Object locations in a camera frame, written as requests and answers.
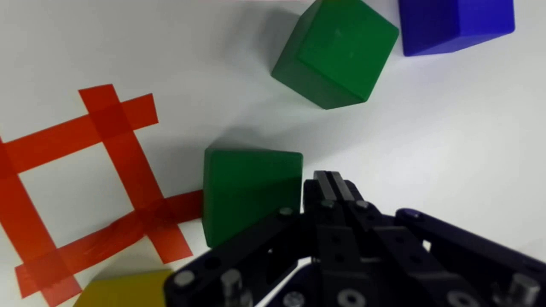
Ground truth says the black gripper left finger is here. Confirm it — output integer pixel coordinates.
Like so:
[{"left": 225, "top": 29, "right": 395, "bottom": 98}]
[{"left": 162, "top": 169, "right": 365, "bottom": 307}]

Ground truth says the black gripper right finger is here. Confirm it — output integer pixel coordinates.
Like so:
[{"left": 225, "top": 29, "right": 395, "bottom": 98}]
[{"left": 327, "top": 169, "right": 546, "bottom": 307}]

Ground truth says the green cube block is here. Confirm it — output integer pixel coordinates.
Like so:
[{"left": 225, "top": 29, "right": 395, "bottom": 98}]
[
  {"left": 269, "top": 0, "right": 401, "bottom": 111},
  {"left": 201, "top": 145, "right": 305, "bottom": 249}
]

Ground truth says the yellow cube block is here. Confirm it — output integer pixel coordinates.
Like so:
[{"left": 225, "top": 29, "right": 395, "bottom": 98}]
[{"left": 71, "top": 268, "right": 175, "bottom": 307}]

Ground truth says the blue cube block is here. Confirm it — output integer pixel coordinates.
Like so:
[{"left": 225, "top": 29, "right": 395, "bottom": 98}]
[{"left": 395, "top": 0, "right": 517, "bottom": 58}]

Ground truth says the orange tape hash mark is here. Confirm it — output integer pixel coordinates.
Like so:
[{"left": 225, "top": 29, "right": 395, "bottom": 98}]
[{"left": 0, "top": 82, "right": 206, "bottom": 307}]

